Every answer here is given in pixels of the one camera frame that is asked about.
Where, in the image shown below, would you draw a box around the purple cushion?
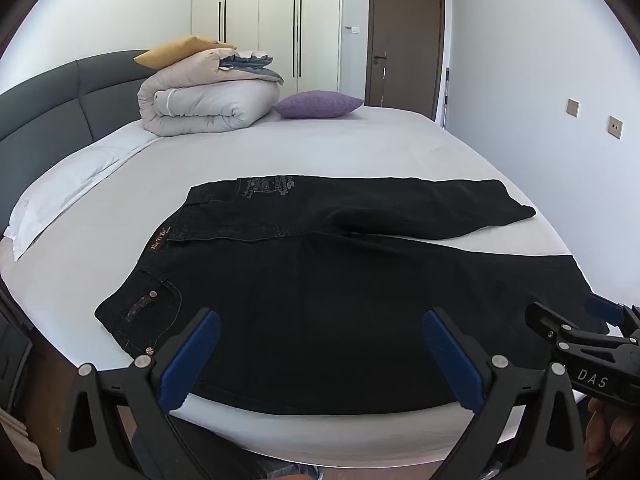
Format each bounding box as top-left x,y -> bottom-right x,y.
271,91 -> 364,120

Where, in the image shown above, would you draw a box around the yellow pillow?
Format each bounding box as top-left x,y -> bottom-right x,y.
134,36 -> 238,69

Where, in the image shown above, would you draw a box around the black denim pants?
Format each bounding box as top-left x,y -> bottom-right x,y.
94,175 -> 611,417

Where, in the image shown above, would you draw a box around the grey padded headboard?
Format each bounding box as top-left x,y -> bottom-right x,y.
0,50 -> 151,163

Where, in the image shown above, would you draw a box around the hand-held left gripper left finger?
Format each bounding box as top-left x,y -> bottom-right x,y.
60,308 -> 223,480

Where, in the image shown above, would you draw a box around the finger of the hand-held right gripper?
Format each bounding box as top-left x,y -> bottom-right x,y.
585,293 -> 640,339
525,302 -> 640,362

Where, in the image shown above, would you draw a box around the bed with white sheet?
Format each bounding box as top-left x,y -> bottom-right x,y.
0,105 -> 596,480

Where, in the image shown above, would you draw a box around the white wardrobe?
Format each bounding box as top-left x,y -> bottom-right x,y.
192,0 -> 347,97

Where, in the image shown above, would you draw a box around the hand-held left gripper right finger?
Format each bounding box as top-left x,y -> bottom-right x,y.
422,307 -> 587,480

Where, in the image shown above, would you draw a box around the white pillow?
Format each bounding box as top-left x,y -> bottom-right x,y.
4,127 -> 163,262

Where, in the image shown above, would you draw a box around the person's right hand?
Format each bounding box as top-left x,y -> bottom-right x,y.
585,399 -> 640,480

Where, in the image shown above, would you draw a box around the folded beige duvet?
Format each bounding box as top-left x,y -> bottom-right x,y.
137,49 -> 281,137

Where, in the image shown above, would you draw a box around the folded blue-grey cloth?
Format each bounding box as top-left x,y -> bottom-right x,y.
218,52 -> 285,86

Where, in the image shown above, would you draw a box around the brown door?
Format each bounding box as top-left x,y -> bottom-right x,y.
366,0 -> 446,121

